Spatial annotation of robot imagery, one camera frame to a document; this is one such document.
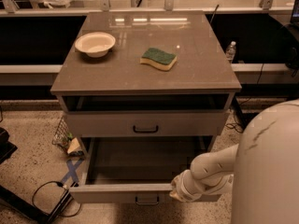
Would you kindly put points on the black table leg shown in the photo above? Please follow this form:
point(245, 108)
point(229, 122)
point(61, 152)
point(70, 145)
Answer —
point(242, 118)

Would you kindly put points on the green yellow sponge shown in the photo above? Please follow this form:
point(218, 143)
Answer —
point(158, 59)

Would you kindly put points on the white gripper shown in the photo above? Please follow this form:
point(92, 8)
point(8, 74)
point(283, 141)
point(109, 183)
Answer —
point(183, 187)

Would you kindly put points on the blue tape cross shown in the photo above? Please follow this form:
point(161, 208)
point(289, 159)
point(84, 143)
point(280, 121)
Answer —
point(72, 167)

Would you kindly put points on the white paper bowl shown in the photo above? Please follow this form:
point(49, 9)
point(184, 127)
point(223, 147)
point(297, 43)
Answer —
point(95, 44)

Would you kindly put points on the black stand leg with cable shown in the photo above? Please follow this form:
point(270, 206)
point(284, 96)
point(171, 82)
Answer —
point(48, 202)

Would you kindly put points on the wire mesh waste basket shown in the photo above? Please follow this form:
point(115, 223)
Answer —
point(66, 141)

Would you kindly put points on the grey top drawer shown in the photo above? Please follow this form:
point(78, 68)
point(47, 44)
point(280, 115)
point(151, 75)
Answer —
point(146, 116)

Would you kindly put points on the grey drawer cabinet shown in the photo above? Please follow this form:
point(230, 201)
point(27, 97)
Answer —
point(201, 66)

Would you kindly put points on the clear plastic water bottle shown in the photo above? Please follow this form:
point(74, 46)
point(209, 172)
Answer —
point(231, 51)

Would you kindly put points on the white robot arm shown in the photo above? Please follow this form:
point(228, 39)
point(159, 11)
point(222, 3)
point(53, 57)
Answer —
point(261, 171)

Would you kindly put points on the grey drawer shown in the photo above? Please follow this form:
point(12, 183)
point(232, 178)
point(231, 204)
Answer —
point(146, 116)
point(136, 169)

